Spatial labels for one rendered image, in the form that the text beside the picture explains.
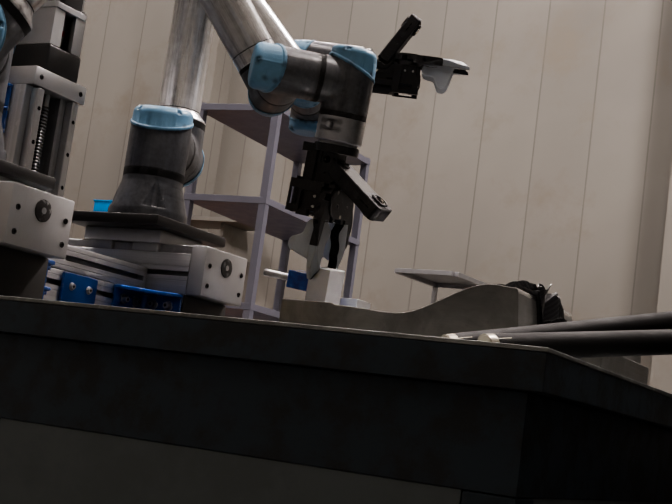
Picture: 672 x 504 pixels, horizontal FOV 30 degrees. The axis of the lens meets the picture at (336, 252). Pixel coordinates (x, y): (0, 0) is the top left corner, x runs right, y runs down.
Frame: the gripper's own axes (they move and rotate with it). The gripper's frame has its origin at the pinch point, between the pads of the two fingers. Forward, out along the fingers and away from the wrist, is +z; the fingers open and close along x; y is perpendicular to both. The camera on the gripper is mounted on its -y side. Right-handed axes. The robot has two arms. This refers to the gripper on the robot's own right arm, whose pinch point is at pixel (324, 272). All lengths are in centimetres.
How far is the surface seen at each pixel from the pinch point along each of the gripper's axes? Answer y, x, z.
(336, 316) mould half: -8.2, 8.7, 5.2
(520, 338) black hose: -50, 45, -2
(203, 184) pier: 471, -638, 6
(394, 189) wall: 313, -651, -18
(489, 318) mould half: -31.7, 8.2, 0.2
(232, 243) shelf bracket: 413, -606, 44
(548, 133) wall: 207, -656, -77
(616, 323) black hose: -54, 26, -4
